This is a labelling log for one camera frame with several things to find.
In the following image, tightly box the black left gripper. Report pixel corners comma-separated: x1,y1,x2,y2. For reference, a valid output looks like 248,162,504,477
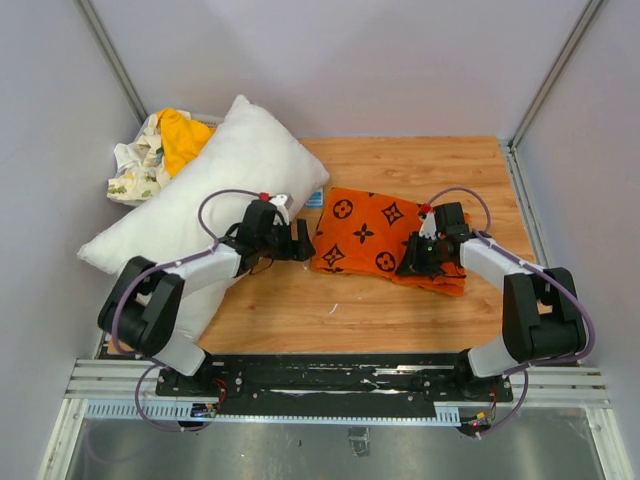
259,218,316,262

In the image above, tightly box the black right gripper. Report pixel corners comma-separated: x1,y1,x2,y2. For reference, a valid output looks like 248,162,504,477
395,231,449,277

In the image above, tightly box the orange flower-pattern pillowcase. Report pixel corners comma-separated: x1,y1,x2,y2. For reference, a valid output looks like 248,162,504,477
310,187,466,296

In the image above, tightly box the white pillow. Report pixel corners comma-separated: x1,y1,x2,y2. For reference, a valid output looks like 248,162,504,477
76,94,332,343

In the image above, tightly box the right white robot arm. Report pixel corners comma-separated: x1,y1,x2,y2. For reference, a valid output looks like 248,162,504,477
396,203,593,400

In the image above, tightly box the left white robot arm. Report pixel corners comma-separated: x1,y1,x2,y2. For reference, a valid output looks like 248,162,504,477
97,193,315,396

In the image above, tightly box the blue white pillow label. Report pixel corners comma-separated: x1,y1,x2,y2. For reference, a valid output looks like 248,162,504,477
306,189,324,209

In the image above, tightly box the white plastic basket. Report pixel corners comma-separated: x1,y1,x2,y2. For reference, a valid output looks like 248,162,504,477
123,113,224,208

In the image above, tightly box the yellow cloth in basket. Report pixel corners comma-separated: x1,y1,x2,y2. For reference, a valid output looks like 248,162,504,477
156,108,216,178

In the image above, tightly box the white printed cloth in basket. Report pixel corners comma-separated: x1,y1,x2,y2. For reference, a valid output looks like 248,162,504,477
106,114,171,205

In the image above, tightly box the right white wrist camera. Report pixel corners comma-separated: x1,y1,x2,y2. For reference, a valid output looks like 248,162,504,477
418,205,438,240

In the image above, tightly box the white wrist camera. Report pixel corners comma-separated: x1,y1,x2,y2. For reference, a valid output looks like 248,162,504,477
418,205,438,240
269,194,293,225

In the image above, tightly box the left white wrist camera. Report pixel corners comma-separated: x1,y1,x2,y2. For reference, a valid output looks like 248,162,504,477
269,194,293,225

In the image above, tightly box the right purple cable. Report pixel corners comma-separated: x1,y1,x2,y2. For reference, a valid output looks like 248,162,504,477
418,186,599,441

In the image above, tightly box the purple cable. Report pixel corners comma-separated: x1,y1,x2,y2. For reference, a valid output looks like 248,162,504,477
109,187,273,434
418,186,599,441

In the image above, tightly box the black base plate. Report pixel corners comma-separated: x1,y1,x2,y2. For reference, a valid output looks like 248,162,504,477
155,353,513,420

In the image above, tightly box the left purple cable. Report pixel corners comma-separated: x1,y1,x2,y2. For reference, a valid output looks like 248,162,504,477
109,187,273,434

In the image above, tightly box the aluminium rail frame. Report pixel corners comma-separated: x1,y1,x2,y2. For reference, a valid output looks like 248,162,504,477
38,354,633,479

